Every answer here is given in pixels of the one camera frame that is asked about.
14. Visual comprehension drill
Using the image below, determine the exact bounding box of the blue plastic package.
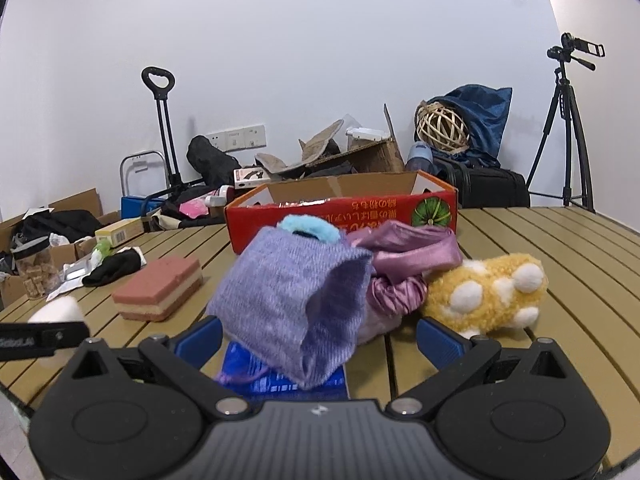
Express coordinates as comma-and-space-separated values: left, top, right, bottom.
215, 341, 349, 402

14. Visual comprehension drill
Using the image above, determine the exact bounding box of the white round ball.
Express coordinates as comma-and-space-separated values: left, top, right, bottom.
27, 294, 87, 372

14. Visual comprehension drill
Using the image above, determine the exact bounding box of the pink satin cloth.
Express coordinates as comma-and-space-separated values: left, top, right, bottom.
346, 220, 463, 344

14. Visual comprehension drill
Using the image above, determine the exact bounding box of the black sock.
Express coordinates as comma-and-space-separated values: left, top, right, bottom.
82, 248, 145, 287

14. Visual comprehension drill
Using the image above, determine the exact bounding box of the purple knitted cloth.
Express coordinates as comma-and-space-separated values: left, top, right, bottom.
206, 214, 373, 390

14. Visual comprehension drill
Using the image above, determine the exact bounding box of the yellow spotted plush toy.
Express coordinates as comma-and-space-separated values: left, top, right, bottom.
421, 254, 548, 338

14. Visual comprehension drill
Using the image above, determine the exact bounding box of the pink layered sponge block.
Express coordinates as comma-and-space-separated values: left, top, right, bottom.
112, 256, 204, 322

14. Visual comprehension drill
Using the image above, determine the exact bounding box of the clear jar of blocks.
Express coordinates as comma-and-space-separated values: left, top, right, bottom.
11, 236, 61, 299

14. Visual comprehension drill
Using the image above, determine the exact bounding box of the white paper sheet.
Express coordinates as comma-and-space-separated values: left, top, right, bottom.
47, 259, 94, 301

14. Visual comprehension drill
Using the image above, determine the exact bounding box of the black clothing pile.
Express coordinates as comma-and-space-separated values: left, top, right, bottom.
9, 209, 103, 248

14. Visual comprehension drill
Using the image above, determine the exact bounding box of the green white small bottle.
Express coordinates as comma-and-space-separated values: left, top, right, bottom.
89, 238, 112, 272

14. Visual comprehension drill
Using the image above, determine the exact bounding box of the yellow small carton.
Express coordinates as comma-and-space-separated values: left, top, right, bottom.
96, 218, 144, 247

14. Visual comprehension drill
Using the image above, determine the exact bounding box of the blue crate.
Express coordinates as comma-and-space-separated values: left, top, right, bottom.
120, 195, 165, 219

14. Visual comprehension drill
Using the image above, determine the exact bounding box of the black suitcase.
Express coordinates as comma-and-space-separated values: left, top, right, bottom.
434, 156, 530, 208

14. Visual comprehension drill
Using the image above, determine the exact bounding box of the red cardboard pumpkin box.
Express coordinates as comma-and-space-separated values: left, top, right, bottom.
224, 171, 458, 254

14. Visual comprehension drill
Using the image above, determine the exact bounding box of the blue water bottle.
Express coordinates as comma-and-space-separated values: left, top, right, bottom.
405, 141, 434, 174

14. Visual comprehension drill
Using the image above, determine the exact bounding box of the woven rattan ball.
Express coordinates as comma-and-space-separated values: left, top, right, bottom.
414, 101, 470, 155

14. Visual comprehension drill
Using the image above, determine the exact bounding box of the brown open cardboard box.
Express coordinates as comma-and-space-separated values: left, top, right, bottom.
255, 103, 405, 180

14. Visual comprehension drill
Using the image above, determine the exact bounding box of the blue velvet bag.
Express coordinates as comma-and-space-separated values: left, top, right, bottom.
427, 84, 512, 168

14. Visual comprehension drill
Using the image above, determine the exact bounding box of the black hand trolley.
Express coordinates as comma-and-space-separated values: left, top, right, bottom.
119, 66, 204, 217

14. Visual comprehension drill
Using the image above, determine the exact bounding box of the black bag by wall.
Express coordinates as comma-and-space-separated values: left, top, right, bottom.
186, 136, 241, 188

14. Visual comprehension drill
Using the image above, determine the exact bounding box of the black camera tripod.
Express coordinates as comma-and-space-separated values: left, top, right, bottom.
525, 47, 596, 212

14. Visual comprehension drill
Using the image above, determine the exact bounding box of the white wall socket strip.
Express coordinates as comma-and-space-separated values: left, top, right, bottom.
205, 125, 267, 152

